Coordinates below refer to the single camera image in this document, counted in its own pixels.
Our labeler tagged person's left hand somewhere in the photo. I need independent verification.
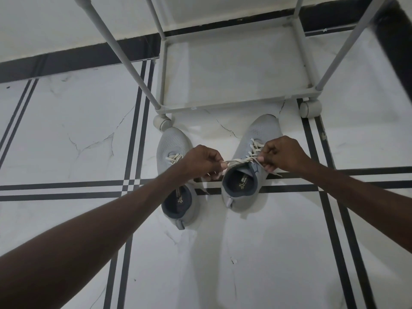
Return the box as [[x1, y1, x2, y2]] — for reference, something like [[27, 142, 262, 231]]
[[179, 145, 228, 183]]

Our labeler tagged person's right hand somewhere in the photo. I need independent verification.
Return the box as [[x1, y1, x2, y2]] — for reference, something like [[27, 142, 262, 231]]
[[256, 136, 312, 174]]

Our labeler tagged person's right forearm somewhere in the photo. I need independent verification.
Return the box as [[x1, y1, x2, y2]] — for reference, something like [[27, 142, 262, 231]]
[[301, 156, 412, 254]]

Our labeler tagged person's left forearm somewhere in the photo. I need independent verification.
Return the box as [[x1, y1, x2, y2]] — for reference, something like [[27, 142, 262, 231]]
[[0, 164, 194, 309]]

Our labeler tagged grey mesh sneaker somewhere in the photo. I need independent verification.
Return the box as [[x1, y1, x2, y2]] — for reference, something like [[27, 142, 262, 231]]
[[221, 114, 284, 213], [156, 127, 201, 230]]

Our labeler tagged grey rack caster wheel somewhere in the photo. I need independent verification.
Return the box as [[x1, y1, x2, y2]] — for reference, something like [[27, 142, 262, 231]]
[[299, 99, 322, 119], [153, 114, 173, 131]]

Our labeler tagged grey metal shelf rack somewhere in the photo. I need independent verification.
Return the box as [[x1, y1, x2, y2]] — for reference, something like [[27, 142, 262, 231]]
[[72, 0, 391, 114]]

